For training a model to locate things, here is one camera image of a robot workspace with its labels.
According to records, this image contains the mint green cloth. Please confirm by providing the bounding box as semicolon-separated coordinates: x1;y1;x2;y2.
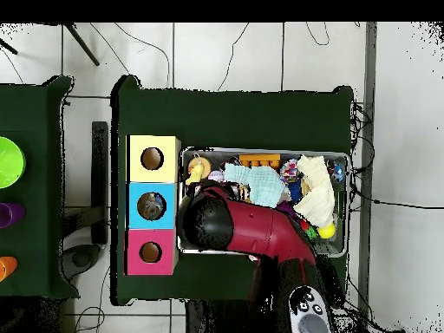
223;162;287;208

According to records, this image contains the cream knitted cloth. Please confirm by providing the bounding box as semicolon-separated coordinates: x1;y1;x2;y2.
294;154;336;228

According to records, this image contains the silver mesh bin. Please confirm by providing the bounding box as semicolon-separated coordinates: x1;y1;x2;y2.
177;147;349;258

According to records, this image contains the wooden three-hole box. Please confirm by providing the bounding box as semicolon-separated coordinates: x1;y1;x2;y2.
124;134;182;277

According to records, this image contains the yellow plush duck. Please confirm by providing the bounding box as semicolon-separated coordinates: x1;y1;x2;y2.
183;163;206;186

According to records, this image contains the orange building brick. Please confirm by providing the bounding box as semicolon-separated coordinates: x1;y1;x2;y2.
238;153;281;170

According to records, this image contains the dark green tablecloth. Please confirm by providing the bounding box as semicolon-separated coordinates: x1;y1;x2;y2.
0;75;82;300
109;74;355;307

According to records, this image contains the black panel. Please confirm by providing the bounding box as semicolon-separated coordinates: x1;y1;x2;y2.
90;120;109;245

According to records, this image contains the black tripod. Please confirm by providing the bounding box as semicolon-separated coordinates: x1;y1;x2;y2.
0;22;101;67

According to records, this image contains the purple cup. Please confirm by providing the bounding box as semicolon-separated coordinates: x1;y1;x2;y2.
0;201;27;229

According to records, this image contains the lime green bowl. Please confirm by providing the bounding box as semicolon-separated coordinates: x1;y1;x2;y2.
0;135;27;190

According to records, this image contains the orange cup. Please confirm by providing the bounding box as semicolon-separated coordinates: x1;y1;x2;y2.
0;255;19;283

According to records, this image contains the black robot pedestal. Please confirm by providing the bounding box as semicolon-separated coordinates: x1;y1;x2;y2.
185;299;258;333

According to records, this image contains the thin black floor cable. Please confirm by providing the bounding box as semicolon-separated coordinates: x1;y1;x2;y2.
349;188;444;210

